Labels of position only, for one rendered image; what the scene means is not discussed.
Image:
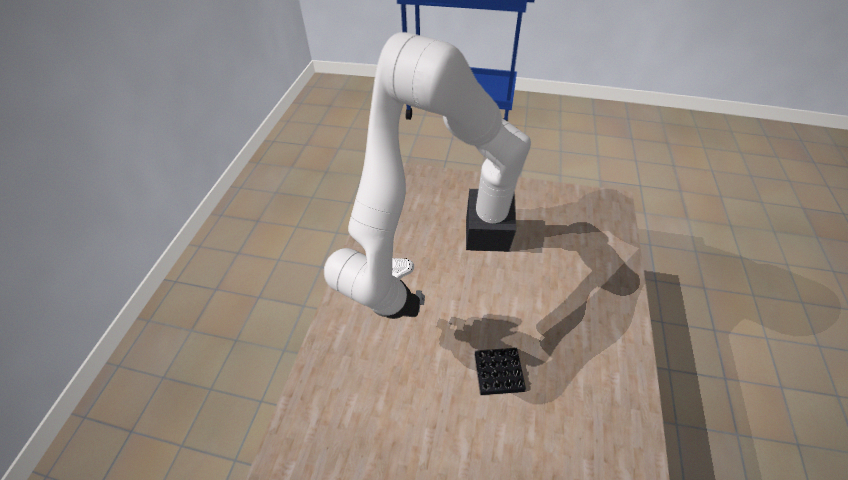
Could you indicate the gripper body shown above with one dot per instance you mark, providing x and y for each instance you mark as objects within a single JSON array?
[{"x": 407, "y": 303}]

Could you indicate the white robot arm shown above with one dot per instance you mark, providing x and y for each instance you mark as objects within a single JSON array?
[{"x": 434, "y": 76}]

